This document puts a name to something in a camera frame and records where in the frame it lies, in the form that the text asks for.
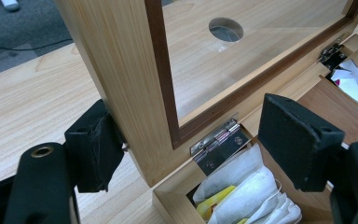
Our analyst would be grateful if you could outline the white rounded object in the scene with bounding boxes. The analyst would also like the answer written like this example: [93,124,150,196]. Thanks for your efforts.
[0,0,21,13]

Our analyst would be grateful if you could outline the white tea bag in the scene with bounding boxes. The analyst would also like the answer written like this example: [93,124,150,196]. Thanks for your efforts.
[208,166,282,224]
[192,143,265,204]
[251,192,303,224]

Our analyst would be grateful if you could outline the wooden box lid with window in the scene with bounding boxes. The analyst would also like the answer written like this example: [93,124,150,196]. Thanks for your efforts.
[54,0,358,189]

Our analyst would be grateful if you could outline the yellow tea packet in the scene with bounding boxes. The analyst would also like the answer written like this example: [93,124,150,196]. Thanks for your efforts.
[196,185,237,222]

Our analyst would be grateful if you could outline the white paper packets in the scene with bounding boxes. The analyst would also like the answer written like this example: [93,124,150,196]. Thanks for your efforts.
[330,59,358,114]

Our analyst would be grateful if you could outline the metal hinge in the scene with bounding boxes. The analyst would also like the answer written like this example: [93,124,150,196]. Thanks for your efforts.
[189,118,252,176]
[318,36,349,71]

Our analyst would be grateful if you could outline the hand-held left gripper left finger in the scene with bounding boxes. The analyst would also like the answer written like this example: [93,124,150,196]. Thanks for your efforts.
[64,98,127,194]

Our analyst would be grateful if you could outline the wooden tea box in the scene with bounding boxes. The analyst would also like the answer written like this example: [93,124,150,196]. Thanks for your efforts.
[152,34,358,224]

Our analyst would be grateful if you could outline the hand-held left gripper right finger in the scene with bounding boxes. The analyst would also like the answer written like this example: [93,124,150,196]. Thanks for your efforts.
[257,92,346,193]

